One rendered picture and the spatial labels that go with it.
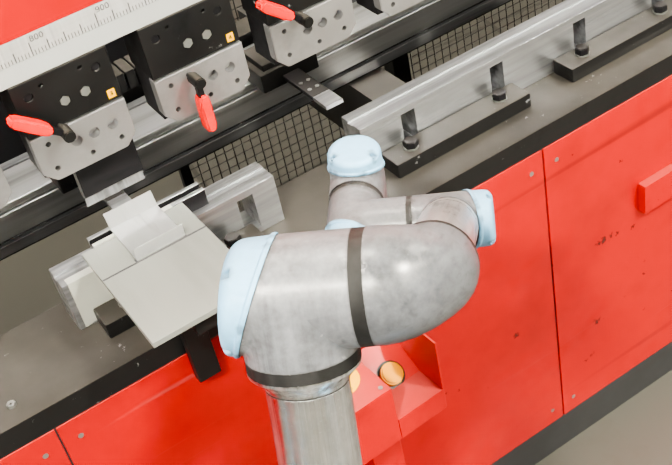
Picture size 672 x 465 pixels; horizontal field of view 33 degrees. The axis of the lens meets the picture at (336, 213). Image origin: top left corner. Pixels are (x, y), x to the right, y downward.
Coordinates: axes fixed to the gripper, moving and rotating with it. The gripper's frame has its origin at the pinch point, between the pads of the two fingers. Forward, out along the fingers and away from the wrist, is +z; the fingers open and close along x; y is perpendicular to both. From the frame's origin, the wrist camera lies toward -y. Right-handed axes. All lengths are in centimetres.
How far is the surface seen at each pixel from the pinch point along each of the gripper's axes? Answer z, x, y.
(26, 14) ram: -54, 27, 36
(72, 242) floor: 98, 4, 168
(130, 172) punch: -22.3, 20.0, 35.8
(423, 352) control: 7.2, -4.6, -2.1
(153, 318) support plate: -15.2, 30.6, 13.1
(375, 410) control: 7.6, 7.9, -5.8
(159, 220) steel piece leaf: -13.8, 19.0, 32.3
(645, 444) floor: 84, -61, -3
